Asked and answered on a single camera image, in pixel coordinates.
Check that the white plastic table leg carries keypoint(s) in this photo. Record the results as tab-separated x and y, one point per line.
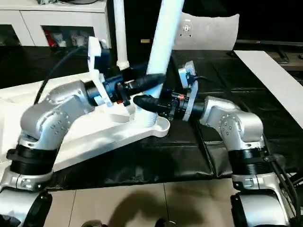
163	42
120	35

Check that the white plastic table top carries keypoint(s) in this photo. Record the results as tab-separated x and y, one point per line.
106	137

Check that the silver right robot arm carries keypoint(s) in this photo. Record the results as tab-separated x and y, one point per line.
239	127

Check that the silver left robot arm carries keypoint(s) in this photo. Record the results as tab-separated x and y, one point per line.
52	113

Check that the black cabinet with gold label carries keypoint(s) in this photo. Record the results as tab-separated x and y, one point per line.
139	23

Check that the black work mat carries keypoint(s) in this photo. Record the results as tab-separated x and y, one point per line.
225	71

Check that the printed glass jar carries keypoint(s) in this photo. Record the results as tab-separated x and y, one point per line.
74	39
81	40

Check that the small white cup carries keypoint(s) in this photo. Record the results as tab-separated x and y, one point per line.
62	43

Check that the grey cushion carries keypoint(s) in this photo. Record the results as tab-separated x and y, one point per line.
208	33

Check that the red bottle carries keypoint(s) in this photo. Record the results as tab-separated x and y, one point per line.
49	38

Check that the white sideboard with glass doors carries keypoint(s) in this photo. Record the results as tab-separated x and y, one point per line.
59	16

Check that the dark round helmet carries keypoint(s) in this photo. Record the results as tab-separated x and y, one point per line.
80	1

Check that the black bar with red light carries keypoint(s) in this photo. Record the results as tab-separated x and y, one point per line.
267	43

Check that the grey crumpled cloth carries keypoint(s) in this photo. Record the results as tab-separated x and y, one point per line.
46	2

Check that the black right robot foot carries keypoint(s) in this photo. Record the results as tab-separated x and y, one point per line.
164	223

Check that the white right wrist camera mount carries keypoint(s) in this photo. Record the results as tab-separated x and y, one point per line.
189	73

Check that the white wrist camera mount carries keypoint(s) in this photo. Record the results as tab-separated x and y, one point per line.
189	73
93	52

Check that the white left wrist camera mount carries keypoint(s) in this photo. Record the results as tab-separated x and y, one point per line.
93	52

